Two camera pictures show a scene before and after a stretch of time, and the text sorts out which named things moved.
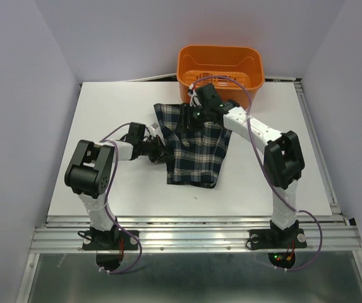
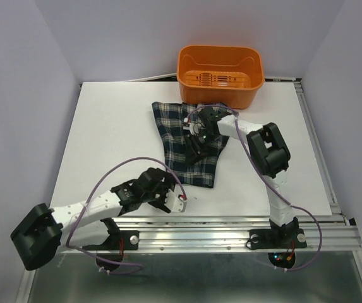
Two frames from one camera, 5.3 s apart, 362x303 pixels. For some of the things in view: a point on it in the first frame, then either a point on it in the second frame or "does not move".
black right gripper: (189, 121) to (193, 151)
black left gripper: (159, 149) to (168, 182)
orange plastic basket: (235, 71) does not move
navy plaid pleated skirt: (198, 149) does not move
